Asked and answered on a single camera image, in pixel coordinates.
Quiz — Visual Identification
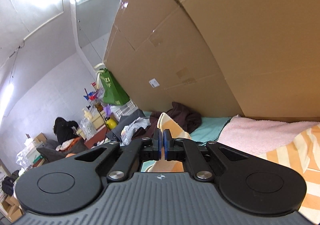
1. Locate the white shipping label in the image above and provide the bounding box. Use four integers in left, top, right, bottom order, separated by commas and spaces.
149, 78, 159, 88

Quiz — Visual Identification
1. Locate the black bag on sofa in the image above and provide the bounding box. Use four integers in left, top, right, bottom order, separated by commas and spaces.
53, 117, 79, 144

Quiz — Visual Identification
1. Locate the large cardboard box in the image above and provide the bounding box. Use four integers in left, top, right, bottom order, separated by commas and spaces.
104, 0, 319, 122

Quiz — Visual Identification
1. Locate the green shopping bag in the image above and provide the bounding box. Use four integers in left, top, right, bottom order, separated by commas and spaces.
97, 68, 130, 106

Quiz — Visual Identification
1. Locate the orange white striped garment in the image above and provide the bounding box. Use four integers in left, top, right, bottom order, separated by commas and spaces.
146, 112, 320, 218

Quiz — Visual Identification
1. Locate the grey white striped cloth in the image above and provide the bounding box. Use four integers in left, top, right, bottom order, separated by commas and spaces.
120, 117, 151, 146

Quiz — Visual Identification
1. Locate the dark maroon garment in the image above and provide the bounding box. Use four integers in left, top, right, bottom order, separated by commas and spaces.
132, 102, 202, 140

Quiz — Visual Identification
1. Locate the white plastic basket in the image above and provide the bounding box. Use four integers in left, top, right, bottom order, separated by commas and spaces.
111, 100, 138, 121

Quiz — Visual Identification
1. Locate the teal folded cloth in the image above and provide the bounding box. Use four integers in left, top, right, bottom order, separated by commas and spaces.
142, 112, 231, 172

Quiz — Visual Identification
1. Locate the pink fluffy towel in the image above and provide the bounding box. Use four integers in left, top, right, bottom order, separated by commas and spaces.
218, 116, 319, 155

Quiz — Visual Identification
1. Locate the yellow container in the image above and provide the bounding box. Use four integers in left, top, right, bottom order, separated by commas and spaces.
106, 118, 117, 130

